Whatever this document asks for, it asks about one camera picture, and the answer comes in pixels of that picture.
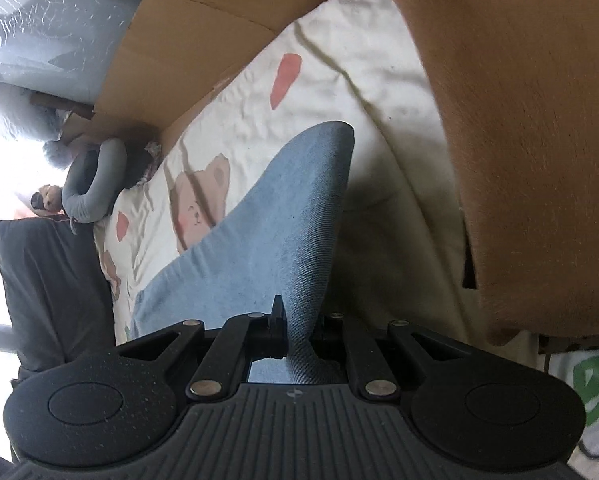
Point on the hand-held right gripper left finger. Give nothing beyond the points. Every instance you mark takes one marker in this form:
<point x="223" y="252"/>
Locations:
<point x="279" y="330"/>

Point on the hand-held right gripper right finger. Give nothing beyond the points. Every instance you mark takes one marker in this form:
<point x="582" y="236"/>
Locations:
<point x="329" y="345"/>

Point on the blue denim jeans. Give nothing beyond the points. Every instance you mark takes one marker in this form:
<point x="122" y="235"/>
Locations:
<point x="279" y="220"/>

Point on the bear print blanket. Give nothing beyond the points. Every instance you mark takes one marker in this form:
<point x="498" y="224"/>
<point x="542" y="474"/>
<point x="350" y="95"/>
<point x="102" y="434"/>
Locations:
<point x="394" y="170"/>

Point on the black cloth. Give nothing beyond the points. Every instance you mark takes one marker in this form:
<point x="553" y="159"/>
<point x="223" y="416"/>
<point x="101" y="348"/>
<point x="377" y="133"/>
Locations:
<point x="139" y="170"/>

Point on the dark grey pillow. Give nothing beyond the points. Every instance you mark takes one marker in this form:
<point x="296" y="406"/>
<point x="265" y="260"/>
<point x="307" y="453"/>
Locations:
<point x="54" y="285"/>

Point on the grey plush elephant toy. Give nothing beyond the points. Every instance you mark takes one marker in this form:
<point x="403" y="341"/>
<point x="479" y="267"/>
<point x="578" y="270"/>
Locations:
<point x="86" y="200"/>

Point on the leopard print cloth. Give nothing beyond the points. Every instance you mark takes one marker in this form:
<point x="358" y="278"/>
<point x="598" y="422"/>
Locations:
<point x="574" y="345"/>

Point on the brown teddy bear toy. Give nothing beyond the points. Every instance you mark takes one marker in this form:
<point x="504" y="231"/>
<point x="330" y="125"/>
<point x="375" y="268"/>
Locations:
<point x="49" y="197"/>

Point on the brown folded garment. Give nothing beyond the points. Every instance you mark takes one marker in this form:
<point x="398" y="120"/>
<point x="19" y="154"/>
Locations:
<point x="529" y="135"/>

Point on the flat brown cardboard sheet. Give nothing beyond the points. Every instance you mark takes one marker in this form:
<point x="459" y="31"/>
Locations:
<point x="189" y="50"/>

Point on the white pillow in plastic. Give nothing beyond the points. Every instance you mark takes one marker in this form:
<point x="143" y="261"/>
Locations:
<point x="19" y="120"/>

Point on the grey plastic-wrapped mattress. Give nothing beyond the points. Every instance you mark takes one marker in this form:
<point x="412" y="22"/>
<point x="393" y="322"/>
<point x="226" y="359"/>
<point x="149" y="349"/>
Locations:
<point x="54" y="20"/>

